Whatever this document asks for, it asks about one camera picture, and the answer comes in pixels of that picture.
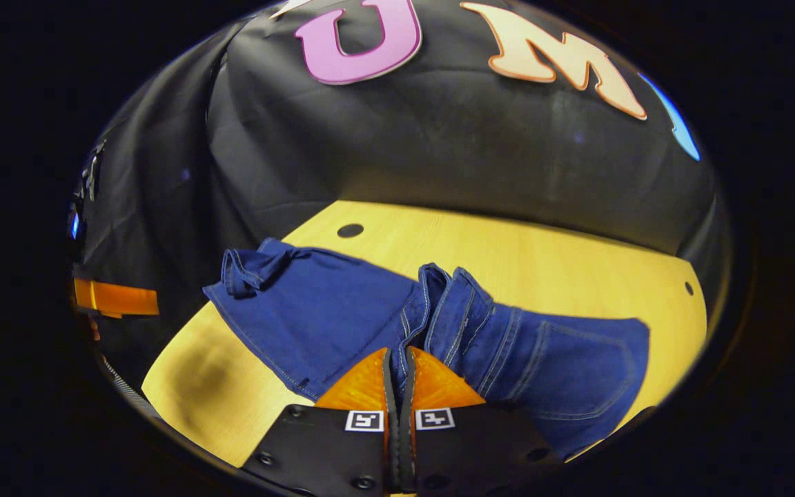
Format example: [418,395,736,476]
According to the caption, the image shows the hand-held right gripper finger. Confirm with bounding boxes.
[242,347,399,494]
[400,347,565,494]

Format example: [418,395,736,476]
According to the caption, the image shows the blue jeans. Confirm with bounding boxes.
[203,238,651,460]

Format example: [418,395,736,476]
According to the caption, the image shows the black backdrop cloth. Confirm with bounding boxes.
[66,0,733,387]

